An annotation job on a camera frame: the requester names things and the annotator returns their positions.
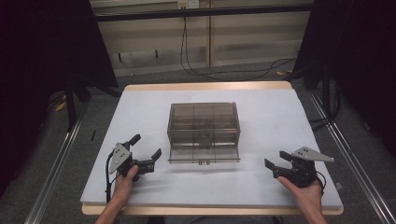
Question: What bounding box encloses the person's left hand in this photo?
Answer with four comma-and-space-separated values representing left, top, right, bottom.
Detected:
112, 164, 140, 206

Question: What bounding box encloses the smoky clear plastic drawer box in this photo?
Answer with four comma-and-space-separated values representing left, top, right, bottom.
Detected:
166, 102, 242, 165

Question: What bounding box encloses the black floor cable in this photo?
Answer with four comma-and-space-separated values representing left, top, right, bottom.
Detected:
179, 16, 297, 82

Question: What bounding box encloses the left hand-held gripper black cable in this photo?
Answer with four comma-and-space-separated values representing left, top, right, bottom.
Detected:
105, 150, 118, 203

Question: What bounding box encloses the black curtain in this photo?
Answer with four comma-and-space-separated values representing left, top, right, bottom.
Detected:
293, 0, 396, 157
0, 0, 120, 197

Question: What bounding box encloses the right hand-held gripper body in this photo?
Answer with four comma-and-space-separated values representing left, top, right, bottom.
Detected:
273, 146, 335, 189

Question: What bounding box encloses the person's right hand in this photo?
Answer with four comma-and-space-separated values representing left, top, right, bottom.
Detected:
276, 175, 325, 216

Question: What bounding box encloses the metal floor rail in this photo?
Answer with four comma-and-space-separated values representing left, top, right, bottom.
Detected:
23, 116, 82, 224
307, 90, 396, 224

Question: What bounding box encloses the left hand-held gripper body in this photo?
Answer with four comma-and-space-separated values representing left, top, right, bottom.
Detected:
108, 141, 156, 183

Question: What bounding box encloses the right hand-held gripper black cable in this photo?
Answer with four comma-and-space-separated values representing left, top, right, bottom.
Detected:
315, 170, 328, 196

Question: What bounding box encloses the white wall socket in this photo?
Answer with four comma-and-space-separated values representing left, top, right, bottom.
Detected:
177, 0, 201, 10

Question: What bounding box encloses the black metal stand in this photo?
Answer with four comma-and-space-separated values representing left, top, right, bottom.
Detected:
63, 78, 92, 133
304, 62, 341, 132

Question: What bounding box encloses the hand-held gripper black cable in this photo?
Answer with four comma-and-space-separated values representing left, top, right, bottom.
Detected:
315, 170, 328, 196
105, 150, 118, 203

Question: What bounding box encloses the black horizontal bar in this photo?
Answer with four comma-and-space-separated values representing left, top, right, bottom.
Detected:
93, 3, 316, 23

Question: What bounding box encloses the white foam mat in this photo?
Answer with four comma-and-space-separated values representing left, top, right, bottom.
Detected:
79, 88, 344, 209

